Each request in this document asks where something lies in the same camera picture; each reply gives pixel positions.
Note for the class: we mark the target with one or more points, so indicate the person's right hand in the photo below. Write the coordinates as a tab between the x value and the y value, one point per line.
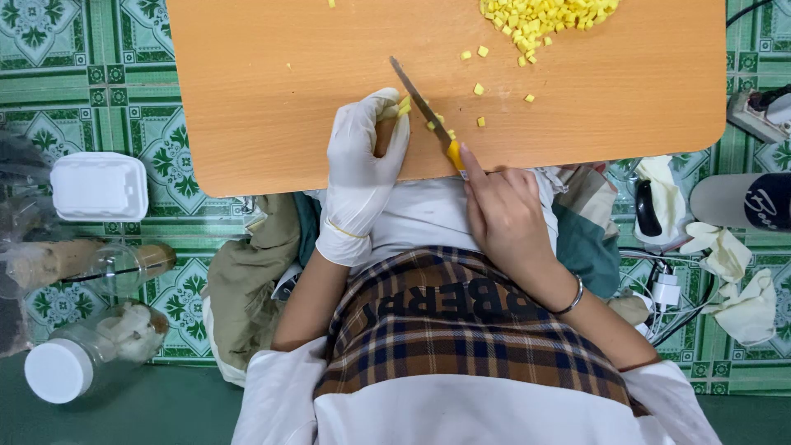
510	219

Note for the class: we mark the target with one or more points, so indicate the person's left hand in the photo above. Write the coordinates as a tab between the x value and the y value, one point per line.
355	179

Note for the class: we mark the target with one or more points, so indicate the yellow food strip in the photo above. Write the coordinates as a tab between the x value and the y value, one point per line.
405	106

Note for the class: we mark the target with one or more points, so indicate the yellow rubber band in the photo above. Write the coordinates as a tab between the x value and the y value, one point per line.
346	233

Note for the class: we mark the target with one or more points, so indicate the teal and beige cushion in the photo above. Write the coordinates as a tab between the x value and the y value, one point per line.
584	241

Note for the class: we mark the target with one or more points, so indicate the brown plaid shirt white sleeves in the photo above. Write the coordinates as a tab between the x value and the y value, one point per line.
457	346

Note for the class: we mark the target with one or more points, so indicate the black computer mouse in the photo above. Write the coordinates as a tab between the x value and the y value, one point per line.
647	207

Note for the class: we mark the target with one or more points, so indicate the olive green cloth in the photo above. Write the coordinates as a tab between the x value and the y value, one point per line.
247	278

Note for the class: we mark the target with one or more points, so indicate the crumpled white glove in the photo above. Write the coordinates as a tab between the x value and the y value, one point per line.
748	309
723	250
670	191

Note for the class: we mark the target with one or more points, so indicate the white charger plug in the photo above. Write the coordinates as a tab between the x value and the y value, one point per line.
666	289

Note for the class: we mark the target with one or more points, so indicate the pile of yellow diced food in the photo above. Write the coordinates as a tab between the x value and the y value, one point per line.
544	18

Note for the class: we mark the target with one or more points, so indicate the grey and black tumbler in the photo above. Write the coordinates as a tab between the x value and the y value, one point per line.
735	201

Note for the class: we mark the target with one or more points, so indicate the white foam food box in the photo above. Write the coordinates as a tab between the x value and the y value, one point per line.
99	186

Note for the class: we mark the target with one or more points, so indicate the clear glass jar brown content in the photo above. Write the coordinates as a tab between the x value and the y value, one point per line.
105	266

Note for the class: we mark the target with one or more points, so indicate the white power strip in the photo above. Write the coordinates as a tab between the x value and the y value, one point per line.
757	117

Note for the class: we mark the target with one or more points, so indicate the plastic jar with white lid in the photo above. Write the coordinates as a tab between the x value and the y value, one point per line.
80	358

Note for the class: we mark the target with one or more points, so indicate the clear plastic bags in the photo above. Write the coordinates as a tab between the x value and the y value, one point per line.
18	185

